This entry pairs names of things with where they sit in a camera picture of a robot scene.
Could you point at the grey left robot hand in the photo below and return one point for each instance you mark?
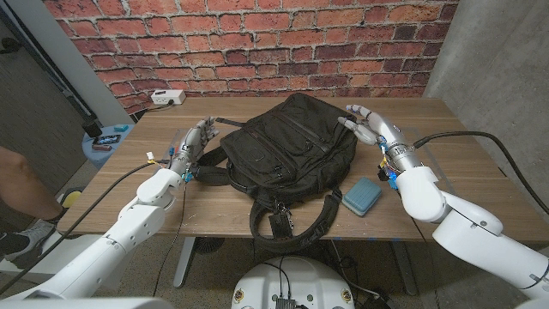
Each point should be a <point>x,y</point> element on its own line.
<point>191,143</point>

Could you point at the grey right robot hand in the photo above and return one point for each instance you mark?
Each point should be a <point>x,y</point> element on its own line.
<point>386,133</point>

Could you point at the black backpack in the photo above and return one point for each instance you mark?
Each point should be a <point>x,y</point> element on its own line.
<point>291,146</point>

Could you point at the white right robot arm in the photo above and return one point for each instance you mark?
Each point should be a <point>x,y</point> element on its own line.
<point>472,232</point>

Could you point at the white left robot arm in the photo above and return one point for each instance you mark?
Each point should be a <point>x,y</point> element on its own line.
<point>128,223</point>

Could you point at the white power strip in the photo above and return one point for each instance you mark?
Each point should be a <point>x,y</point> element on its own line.
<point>167,96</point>

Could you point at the teal sponge block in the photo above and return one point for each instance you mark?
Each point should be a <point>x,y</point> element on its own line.
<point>362,196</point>

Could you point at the small teal box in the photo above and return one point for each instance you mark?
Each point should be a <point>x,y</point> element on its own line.
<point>121,128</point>

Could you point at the blue round stool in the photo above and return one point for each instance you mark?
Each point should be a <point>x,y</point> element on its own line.
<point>107,156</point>

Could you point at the small red item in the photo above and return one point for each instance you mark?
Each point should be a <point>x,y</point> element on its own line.
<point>102,147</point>

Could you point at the black cylinder cup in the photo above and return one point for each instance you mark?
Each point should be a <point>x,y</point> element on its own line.
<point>92,129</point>

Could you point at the black round floor fan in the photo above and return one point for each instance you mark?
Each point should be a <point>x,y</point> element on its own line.
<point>209,245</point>

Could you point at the grey table leg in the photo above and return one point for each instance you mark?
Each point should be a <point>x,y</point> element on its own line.
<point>405,268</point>
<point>184,262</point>

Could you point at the red brick printed backdrop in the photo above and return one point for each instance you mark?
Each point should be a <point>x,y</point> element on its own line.
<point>257,43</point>

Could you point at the black luggage tag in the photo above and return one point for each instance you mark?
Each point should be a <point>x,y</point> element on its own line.
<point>281,225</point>

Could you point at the yellow round object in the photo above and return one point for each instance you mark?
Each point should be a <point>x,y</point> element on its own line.
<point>72,199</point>

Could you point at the white floor platform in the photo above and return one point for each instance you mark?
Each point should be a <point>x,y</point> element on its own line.
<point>64,253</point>

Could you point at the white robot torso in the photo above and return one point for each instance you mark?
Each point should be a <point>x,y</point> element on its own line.
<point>291,279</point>

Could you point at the person's bare leg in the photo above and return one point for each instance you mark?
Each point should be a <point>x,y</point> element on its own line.
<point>21,184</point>

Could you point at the grey sneaker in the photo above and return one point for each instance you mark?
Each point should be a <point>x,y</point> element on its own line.
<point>25,244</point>

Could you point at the grey door frame post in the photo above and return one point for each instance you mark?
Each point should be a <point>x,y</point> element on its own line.
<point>64,56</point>

